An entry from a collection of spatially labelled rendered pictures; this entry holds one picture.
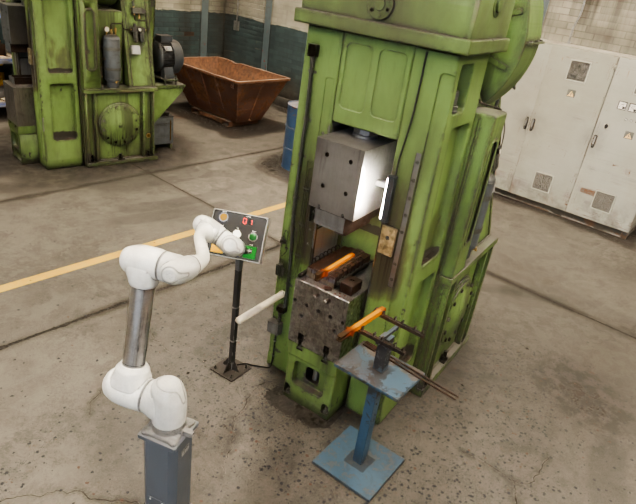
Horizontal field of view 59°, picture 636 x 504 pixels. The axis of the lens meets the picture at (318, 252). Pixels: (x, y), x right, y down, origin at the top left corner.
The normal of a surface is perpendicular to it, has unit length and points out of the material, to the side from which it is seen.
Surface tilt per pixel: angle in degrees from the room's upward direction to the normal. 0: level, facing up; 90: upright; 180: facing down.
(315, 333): 90
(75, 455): 0
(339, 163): 90
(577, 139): 90
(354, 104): 90
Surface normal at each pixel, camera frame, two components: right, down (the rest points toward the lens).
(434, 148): -0.56, 0.31
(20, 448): 0.13, -0.88
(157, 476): -0.36, 0.38
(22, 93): 0.66, 0.41
